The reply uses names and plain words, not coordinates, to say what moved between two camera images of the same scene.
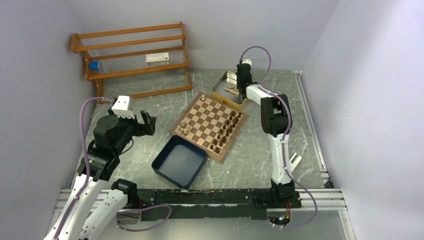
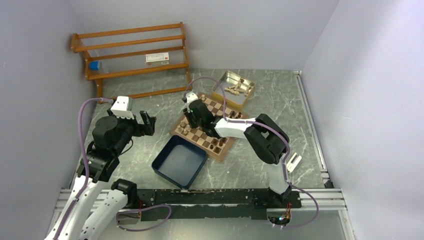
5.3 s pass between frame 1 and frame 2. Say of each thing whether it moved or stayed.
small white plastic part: stayed
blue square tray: stayed
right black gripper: moved
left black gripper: stayed
